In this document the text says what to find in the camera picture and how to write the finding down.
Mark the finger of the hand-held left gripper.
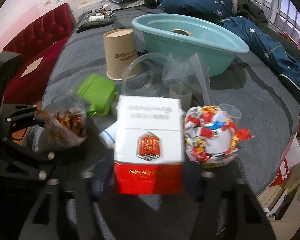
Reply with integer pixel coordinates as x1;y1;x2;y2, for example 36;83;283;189
0;135;59;183
0;104;44;140

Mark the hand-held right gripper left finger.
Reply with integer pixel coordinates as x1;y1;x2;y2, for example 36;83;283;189
22;171;117;240

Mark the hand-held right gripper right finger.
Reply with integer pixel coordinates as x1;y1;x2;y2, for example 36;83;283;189
187;170;277;240

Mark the brown snack bag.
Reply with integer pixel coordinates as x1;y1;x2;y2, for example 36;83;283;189
35;91;88;153

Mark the red and white snack wrapper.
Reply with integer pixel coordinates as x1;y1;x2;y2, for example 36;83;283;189
184;105;255;168

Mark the red and white box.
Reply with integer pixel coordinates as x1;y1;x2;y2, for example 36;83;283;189
114;95;187;195

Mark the green plastic bag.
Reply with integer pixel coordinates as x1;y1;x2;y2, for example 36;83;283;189
75;73;117;117

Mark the brown cardboard tube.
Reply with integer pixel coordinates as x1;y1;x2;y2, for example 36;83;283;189
103;28;136;81

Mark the clear round plastic lid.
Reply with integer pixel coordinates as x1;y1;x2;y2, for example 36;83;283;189
121;53;170;97

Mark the clear plastic bag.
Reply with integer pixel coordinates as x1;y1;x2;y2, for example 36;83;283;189
162;52;212;105

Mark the teal plastic basin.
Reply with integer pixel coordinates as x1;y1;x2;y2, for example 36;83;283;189
132;14;250;77

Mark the cardboard piece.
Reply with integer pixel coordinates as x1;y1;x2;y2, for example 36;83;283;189
21;57;44;77

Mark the white and blue bottle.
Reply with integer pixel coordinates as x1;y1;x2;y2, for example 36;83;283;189
99;122;118;148

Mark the red tufted sofa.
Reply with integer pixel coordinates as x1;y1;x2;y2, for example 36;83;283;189
2;3;77;103

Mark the white paper bag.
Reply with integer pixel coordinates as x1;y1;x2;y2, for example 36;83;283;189
270;132;300;220

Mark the black glove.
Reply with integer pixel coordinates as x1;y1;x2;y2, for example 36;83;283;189
77;20;115;33

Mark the brown paper cup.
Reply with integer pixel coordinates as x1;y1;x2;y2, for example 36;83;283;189
170;29;193;38

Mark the dark green jacket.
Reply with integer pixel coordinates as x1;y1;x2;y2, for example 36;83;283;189
236;0;300;53

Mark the blue star duvet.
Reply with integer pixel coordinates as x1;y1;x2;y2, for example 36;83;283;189
160;0;300;105

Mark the metal window railing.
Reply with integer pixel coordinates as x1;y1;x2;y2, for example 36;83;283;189
250;0;300;45

